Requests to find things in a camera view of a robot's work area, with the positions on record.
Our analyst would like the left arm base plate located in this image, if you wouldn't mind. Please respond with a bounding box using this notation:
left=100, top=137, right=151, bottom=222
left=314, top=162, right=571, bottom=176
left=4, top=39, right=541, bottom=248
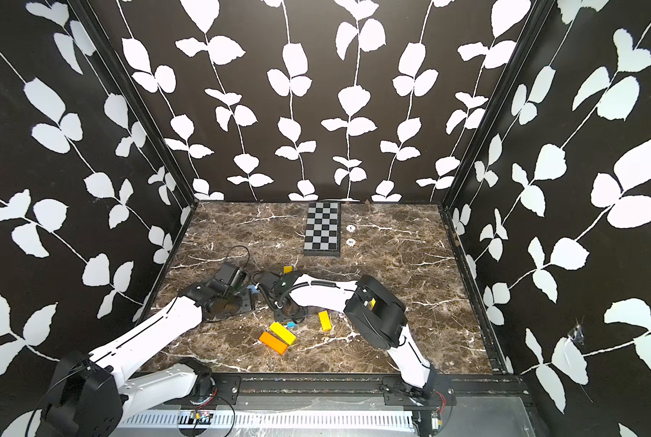
left=188, top=373, right=242, bottom=406

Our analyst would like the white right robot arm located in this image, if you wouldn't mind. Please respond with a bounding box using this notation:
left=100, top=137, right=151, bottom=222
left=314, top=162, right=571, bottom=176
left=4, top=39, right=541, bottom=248
left=256, top=271, right=436, bottom=399

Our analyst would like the white perforated rail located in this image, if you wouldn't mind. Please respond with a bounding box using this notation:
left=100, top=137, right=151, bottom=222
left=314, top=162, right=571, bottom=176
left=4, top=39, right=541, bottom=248
left=118, top=410, right=416, bottom=432

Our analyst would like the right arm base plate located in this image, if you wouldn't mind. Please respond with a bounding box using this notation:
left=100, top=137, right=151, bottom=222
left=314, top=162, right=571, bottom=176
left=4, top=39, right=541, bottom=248
left=379, top=374, right=456, bottom=409

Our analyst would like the checkered board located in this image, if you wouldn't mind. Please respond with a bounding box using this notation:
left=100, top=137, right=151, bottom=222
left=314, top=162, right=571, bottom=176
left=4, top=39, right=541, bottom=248
left=303, top=201, right=341, bottom=257

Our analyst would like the yellow block beside orange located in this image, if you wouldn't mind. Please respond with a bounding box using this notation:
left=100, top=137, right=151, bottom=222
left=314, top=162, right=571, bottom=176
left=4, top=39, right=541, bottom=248
left=270, top=322, right=296, bottom=345

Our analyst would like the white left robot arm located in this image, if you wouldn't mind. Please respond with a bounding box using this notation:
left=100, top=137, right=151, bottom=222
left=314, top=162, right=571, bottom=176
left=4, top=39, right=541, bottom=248
left=39, top=282, right=254, bottom=436

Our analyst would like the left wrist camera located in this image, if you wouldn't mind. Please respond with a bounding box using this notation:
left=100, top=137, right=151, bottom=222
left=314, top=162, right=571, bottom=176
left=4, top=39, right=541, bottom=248
left=214, top=261, right=246, bottom=289

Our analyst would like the small yellow block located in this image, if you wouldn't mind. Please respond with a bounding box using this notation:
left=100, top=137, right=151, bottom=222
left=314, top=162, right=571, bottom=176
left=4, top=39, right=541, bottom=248
left=318, top=311, right=333, bottom=332

